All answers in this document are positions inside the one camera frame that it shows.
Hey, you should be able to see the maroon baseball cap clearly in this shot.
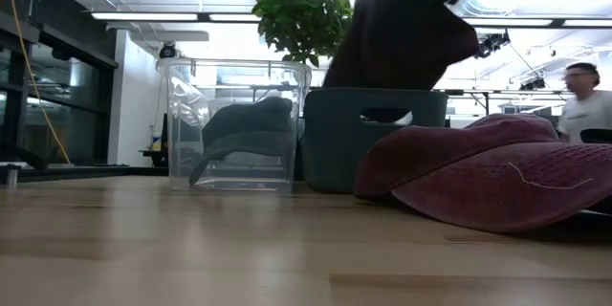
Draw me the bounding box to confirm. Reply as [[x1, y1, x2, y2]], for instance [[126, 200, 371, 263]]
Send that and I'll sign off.
[[353, 113, 612, 234], [322, 0, 481, 91]]

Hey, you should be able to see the ceiling light strip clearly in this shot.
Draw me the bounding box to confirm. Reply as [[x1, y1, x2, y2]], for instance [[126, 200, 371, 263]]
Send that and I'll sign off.
[[90, 11, 200, 22], [462, 17, 555, 28], [208, 12, 262, 23], [562, 18, 612, 29]]

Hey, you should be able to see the green potted plant black pot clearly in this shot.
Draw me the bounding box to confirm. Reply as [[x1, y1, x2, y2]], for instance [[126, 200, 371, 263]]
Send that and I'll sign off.
[[251, 0, 354, 69]]

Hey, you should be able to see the teal plastic bin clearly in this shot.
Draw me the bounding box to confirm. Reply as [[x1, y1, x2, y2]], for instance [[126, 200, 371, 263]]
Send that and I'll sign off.
[[299, 87, 449, 195]]

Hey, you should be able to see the person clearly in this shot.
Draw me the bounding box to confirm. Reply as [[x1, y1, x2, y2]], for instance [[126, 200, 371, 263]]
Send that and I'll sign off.
[[557, 61, 612, 144]]

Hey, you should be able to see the clear plastic bin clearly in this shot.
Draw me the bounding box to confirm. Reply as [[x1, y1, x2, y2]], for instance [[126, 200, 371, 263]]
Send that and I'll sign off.
[[155, 56, 313, 193]]

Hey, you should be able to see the black ceiling camera rig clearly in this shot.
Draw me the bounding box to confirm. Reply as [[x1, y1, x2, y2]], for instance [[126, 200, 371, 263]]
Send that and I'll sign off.
[[473, 31, 512, 60], [518, 76, 547, 92]]

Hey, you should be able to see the yellow hanging cable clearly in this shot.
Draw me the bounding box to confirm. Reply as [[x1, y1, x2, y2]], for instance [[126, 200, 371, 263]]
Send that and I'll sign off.
[[0, 0, 72, 164]]

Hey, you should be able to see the silver metal post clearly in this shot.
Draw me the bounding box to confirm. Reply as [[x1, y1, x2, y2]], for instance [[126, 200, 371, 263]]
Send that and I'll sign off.
[[3, 164, 20, 188]]

